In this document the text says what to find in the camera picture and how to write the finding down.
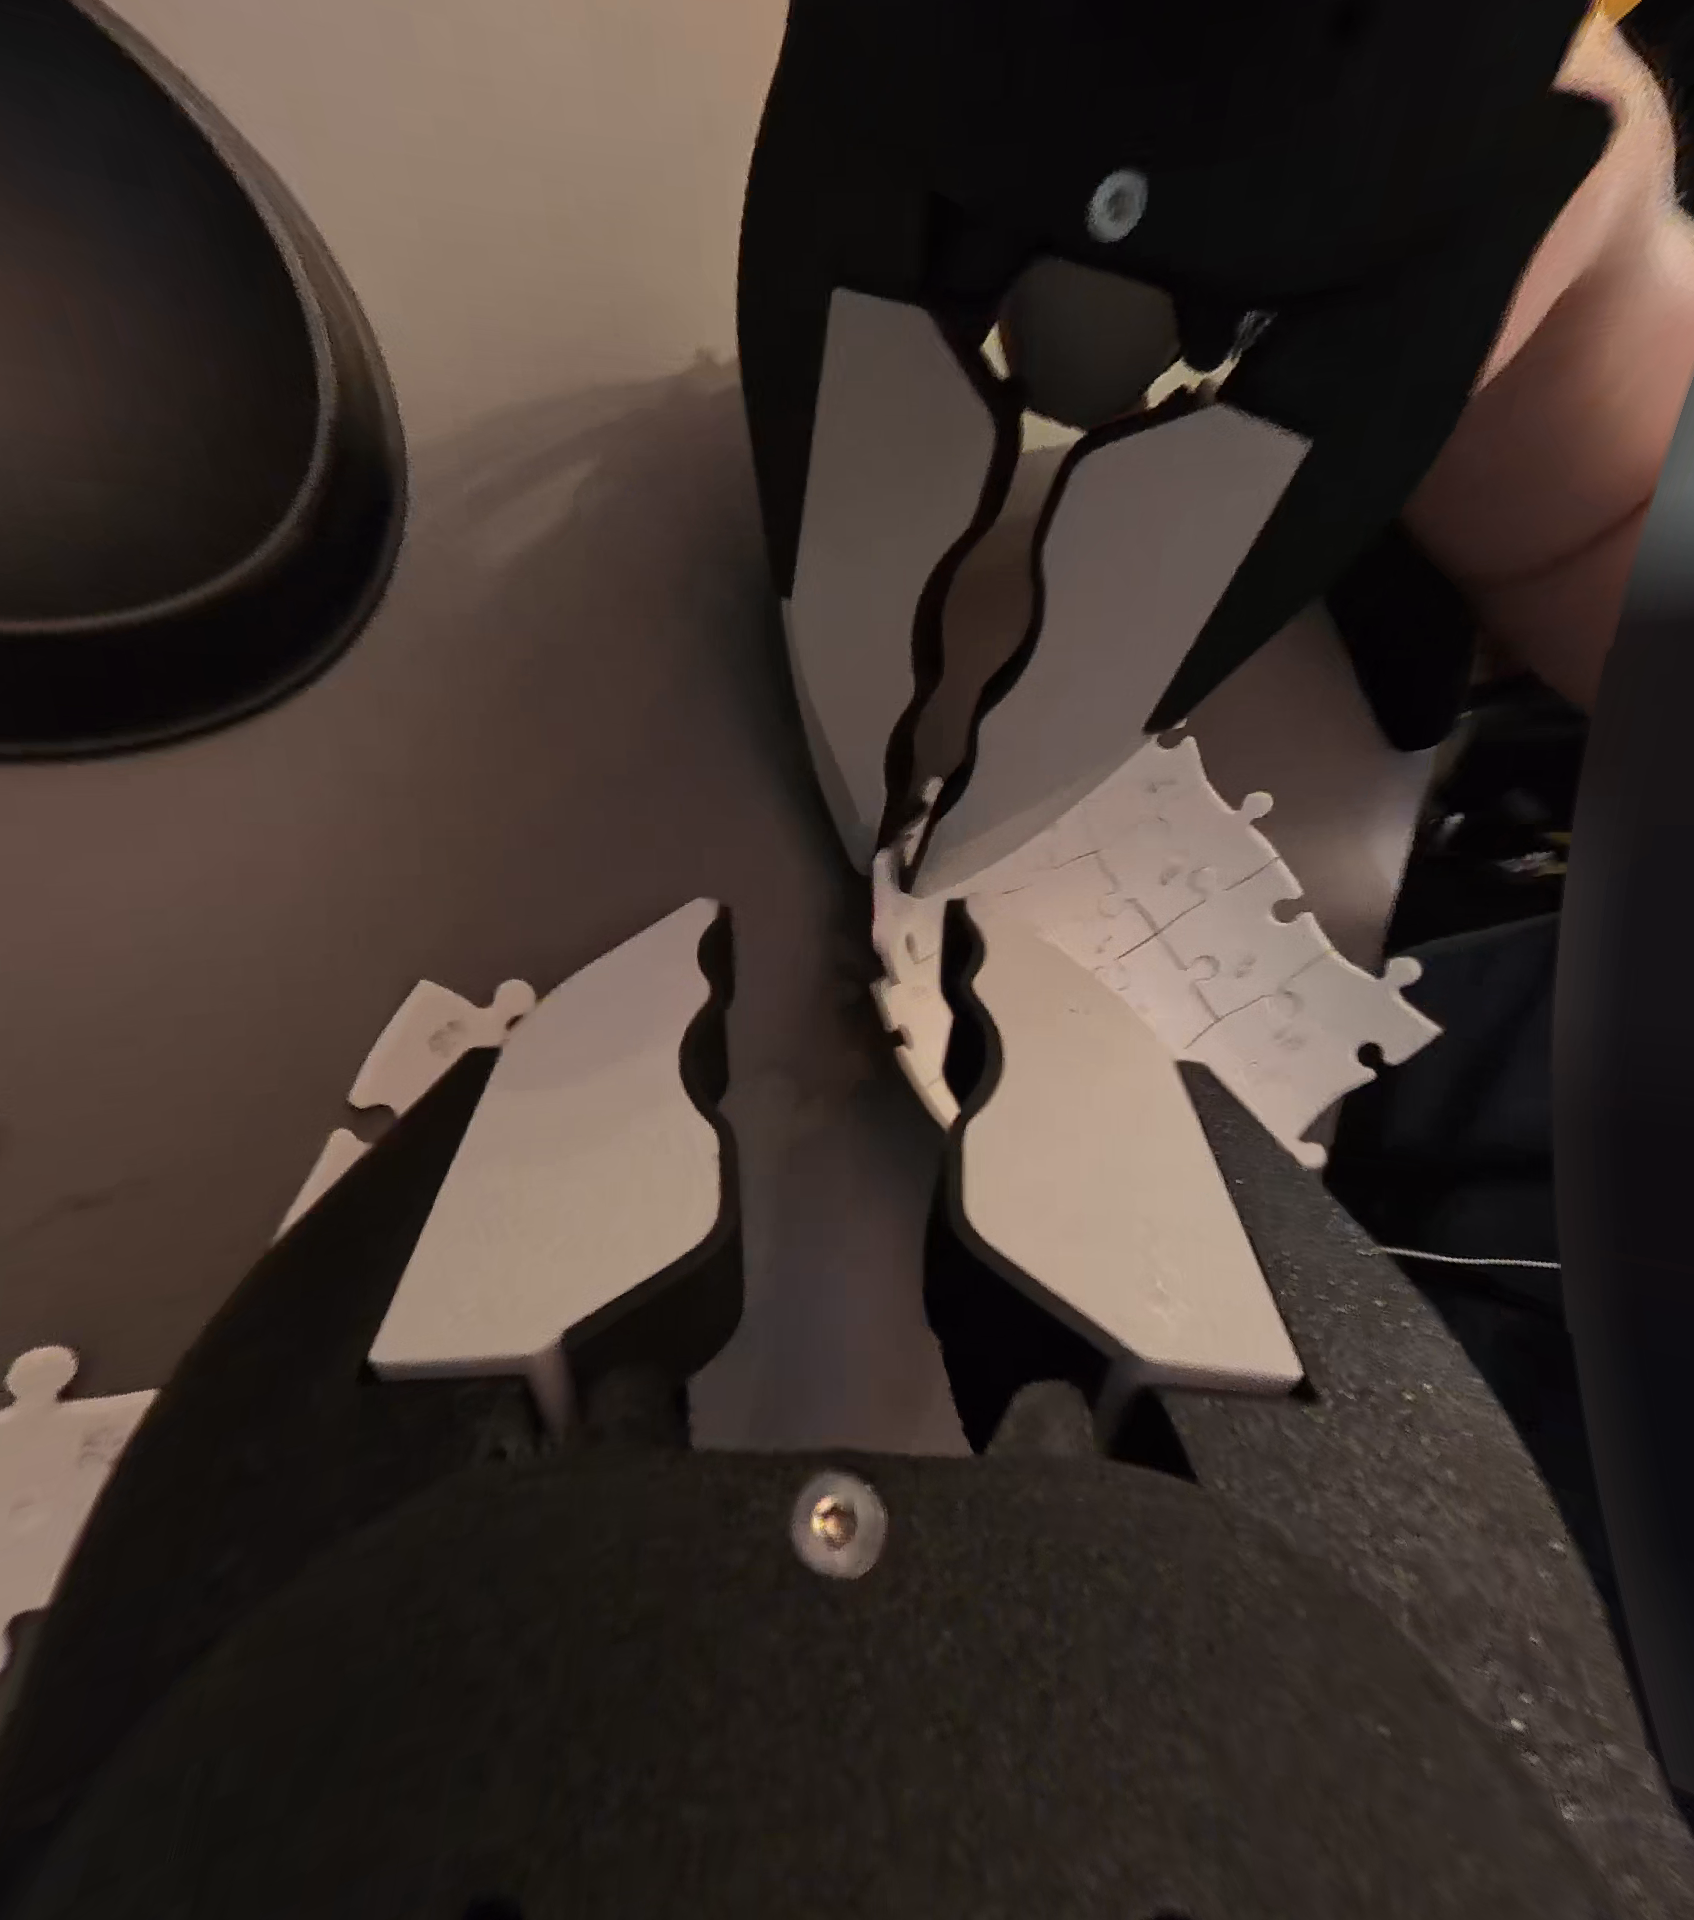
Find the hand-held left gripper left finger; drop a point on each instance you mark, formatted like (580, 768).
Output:
(563, 1200)

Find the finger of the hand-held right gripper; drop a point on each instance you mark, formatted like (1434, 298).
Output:
(1149, 571)
(863, 480)

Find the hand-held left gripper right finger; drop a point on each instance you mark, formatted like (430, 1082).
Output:
(1119, 1200)

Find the assembled white puzzle section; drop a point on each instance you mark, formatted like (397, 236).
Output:
(1209, 931)

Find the person's right forearm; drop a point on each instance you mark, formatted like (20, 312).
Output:
(1568, 421)

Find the scattered loose puzzle pieces group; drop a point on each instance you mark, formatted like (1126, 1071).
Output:
(8, 1486)

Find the black round ball stand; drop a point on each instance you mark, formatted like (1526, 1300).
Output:
(98, 391)

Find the black chair armrest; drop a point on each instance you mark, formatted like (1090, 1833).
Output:
(1403, 647)

